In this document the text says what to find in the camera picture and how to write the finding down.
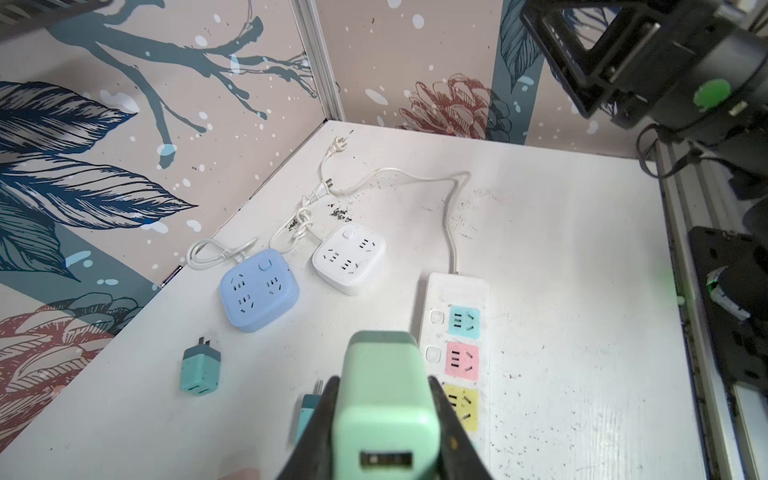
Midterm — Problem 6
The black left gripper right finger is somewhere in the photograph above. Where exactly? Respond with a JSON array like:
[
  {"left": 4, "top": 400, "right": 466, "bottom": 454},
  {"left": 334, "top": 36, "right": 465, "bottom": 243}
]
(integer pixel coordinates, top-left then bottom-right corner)
[{"left": 428, "top": 376, "right": 492, "bottom": 480}]

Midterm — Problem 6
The blue square power socket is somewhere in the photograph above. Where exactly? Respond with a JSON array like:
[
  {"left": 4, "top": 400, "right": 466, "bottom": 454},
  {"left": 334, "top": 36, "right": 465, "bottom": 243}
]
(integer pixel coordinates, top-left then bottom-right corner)
[{"left": 219, "top": 249, "right": 300, "bottom": 333}]

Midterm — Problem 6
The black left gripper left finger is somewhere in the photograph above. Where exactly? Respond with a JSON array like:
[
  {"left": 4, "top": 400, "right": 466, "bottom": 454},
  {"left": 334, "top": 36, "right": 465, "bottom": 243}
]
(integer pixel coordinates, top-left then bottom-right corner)
[{"left": 278, "top": 376, "right": 340, "bottom": 480}]

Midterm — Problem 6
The teal charger plug centre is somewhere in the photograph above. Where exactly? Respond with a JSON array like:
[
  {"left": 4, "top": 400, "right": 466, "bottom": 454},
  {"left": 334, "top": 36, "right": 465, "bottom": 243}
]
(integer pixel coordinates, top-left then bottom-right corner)
[{"left": 294, "top": 380, "right": 324, "bottom": 444}]

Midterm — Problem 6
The white power strip cable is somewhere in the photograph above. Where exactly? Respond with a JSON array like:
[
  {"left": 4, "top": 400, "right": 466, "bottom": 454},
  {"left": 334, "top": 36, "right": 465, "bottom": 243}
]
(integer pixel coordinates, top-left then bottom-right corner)
[{"left": 316, "top": 135, "right": 473, "bottom": 276}]

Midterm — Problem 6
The teal charger near blue socket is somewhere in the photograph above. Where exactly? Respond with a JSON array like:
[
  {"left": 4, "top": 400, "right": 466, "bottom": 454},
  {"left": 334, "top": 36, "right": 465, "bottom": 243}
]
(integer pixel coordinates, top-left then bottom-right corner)
[{"left": 179, "top": 337, "right": 221, "bottom": 395}]

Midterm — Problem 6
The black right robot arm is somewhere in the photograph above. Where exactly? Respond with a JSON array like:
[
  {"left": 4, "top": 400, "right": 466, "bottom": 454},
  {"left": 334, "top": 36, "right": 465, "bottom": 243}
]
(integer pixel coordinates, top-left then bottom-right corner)
[{"left": 520, "top": 1, "right": 767, "bottom": 281}]

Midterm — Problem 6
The white multicolour power strip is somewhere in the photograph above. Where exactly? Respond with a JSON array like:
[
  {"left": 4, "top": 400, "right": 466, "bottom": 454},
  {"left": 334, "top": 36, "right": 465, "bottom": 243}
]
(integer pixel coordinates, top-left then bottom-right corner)
[{"left": 418, "top": 272, "right": 491, "bottom": 461}]

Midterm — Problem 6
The white square power socket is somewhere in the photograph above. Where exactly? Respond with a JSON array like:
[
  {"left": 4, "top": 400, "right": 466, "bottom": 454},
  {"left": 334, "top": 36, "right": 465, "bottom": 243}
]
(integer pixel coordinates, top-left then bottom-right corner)
[{"left": 311, "top": 222, "right": 387, "bottom": 296}]

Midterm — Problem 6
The light green charger plug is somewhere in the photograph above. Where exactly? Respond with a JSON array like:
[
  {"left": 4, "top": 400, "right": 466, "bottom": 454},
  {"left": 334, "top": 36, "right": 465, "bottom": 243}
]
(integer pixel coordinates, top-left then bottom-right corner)
[{"left": 331, "top": 331, "right": 440, "bottom": 479}]

